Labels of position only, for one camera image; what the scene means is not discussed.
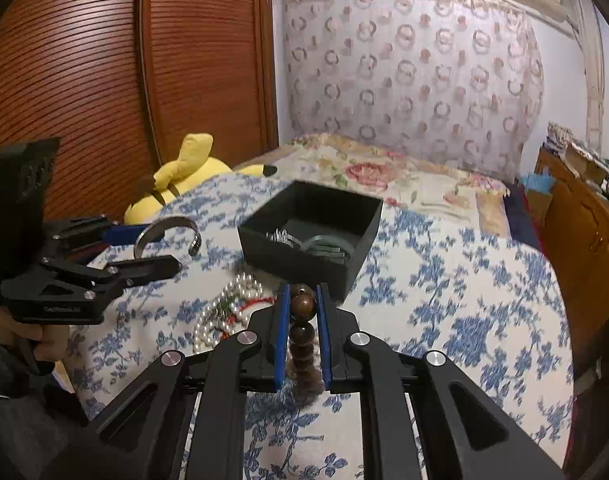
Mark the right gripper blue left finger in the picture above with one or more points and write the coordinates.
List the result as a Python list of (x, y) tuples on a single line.
[(183, 417)]

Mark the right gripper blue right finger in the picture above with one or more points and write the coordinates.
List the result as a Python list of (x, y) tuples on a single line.
[(421, 418)]

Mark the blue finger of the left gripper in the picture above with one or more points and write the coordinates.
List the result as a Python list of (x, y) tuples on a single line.
[(134, 269), (87, 232)]

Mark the black square jewelry box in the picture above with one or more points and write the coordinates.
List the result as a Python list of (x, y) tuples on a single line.
[(312, 234)]

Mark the person's left hand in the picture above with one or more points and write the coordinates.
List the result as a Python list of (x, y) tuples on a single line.
[(51, 341)]

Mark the yellow Pikachu plush toy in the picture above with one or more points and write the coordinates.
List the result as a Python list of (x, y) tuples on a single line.
[(193, 165)]

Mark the brown louvered wardrobe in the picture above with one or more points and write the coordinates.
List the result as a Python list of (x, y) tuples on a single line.
[(121, 82)]

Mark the green jade bangle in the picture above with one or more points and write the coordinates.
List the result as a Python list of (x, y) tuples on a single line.
[(328, 246)]

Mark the wooden sideboard cabinet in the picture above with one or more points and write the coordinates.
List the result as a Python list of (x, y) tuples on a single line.
[(576, 242)]

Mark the blue gift bag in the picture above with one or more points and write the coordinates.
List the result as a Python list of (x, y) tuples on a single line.
[(541, 183)]

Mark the cardboard box on cabinet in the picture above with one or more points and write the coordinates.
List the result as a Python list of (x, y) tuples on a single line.
[(586, 165)]

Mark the pink circle patterned curtain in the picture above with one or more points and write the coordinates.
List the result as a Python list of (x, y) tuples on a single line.
[(458, 82)]

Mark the cream side curtain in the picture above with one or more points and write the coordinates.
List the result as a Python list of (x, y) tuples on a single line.
[(592, 47)]

